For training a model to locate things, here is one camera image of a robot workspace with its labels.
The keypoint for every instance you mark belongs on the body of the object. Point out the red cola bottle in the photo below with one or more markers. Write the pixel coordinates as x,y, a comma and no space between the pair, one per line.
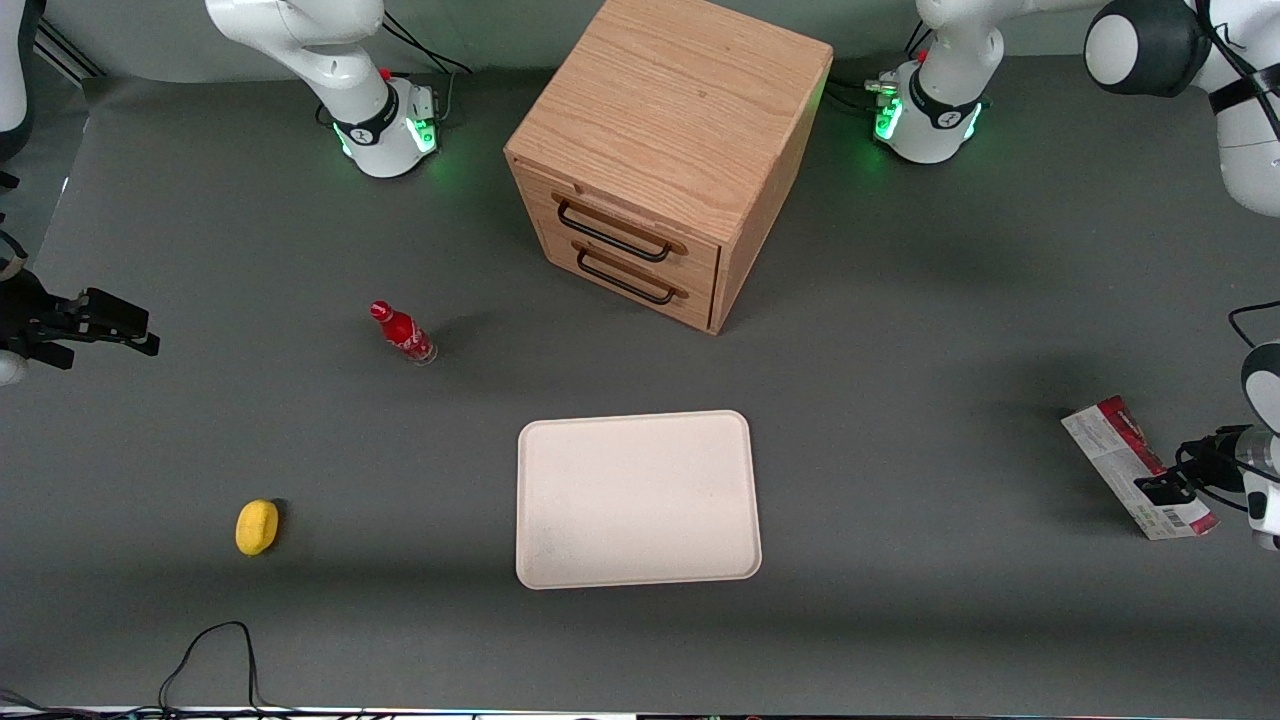
402,332

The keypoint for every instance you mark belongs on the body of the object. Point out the beige plastic tray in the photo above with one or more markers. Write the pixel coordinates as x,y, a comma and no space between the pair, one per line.
637,500

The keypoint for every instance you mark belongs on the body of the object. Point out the aluminium profile rail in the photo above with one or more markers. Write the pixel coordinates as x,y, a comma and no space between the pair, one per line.
68,50

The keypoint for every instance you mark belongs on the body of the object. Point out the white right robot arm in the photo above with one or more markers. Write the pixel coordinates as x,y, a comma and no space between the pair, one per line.
330,60

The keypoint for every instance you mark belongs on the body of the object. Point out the yellow lemon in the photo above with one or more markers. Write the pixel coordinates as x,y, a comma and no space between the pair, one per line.
256,527

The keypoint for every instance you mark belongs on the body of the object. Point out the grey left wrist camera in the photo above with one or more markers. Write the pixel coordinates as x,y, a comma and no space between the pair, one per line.
1262,450

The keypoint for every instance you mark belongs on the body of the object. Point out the wooden drawer front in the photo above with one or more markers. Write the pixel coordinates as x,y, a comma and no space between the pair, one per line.
630,215
640,290

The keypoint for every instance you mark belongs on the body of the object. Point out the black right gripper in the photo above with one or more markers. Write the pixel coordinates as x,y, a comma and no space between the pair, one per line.
30,318

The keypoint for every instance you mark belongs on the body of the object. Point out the wooden drawer cabinet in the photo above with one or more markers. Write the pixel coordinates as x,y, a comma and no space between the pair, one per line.
670,110

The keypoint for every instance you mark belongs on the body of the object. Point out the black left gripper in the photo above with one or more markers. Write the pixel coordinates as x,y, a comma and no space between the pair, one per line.
1203,464

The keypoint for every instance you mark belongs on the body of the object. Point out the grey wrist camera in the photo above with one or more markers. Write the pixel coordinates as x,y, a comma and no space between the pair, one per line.
10,368
1262,450

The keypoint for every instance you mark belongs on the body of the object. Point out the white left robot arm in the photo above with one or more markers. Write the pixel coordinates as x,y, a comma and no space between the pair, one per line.
940,100

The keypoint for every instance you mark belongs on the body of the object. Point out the red cookie box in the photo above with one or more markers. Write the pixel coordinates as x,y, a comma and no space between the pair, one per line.
1115,445

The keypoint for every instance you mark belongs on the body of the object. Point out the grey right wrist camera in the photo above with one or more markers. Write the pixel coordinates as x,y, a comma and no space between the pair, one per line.
10,368

